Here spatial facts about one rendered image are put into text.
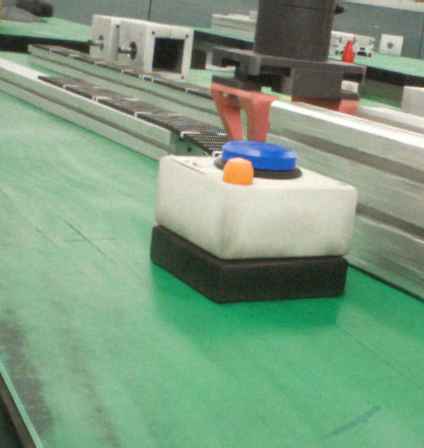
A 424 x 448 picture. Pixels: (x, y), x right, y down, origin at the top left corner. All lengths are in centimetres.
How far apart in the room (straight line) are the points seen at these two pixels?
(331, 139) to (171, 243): 14
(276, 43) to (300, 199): 24
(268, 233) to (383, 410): 14
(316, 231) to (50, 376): 18
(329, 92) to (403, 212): 20
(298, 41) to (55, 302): 32
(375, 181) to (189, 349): 19
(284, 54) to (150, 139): 23
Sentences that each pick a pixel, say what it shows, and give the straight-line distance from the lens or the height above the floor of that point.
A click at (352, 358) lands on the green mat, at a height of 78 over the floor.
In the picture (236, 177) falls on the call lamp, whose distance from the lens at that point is 47.
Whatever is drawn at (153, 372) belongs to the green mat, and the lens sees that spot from 39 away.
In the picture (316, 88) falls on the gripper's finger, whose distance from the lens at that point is 71.
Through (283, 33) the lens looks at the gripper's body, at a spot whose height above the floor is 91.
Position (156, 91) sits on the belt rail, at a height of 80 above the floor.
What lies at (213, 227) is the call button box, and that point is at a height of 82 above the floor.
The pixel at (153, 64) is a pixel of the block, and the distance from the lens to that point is 168.
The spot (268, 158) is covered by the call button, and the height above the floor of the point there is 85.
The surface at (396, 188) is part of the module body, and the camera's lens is 55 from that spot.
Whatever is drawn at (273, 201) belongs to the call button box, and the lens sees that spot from 48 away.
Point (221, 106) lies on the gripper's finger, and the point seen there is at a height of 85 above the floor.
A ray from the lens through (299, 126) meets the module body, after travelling 63.
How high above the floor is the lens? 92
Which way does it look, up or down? 13 degrees down
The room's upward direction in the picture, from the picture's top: 7 degrees clockwise
